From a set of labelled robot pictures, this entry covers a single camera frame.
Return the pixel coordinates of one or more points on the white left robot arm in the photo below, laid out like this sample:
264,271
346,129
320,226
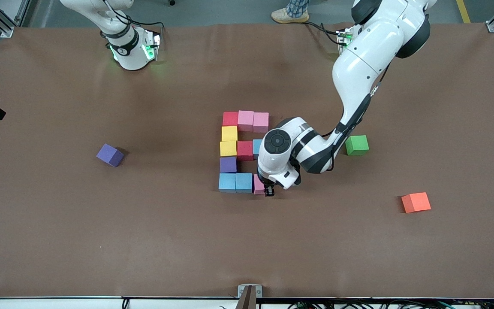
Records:
358,73

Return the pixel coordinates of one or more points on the brown table mat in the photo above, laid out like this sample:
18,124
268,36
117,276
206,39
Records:
247,257

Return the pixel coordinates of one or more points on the yellow foam block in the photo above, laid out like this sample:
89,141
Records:
228,148
229,133

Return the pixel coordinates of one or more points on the green foam block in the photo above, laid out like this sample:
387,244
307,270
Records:
358,144

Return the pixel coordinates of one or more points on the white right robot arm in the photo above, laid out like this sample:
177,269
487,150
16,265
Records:
129,51

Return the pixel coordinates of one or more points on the blue plaid trouser leg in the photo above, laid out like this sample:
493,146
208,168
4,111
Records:
298,6

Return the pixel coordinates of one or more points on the light blue foam block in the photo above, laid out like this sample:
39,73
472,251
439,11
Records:
243,182
227,182
257,148

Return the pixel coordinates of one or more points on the purple foam block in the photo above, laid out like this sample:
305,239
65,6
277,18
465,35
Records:
228,165
109,153

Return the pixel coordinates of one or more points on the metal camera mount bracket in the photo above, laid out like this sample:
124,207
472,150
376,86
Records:
250,296

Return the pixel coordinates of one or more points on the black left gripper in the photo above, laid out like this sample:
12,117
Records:
269,189

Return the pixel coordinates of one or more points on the pink foam block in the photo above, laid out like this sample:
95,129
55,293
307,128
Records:
245,120
258,185
260,122

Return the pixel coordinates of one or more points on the red foam block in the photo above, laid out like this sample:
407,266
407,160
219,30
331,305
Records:
230,118
245,150

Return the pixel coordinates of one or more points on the tan shoe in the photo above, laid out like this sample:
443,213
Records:
287,17

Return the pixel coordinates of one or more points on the orange foam block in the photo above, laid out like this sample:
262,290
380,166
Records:
416,201

